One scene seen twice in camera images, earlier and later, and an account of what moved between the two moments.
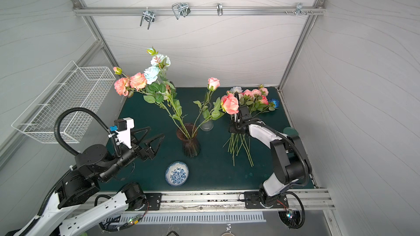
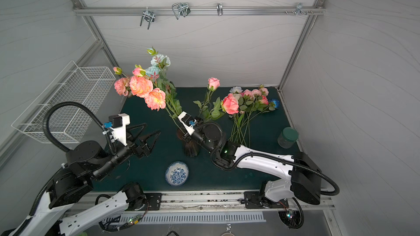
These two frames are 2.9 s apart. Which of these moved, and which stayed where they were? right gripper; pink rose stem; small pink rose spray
Moved: right gripper
Stayed: small pink rose spray; pink rose stem
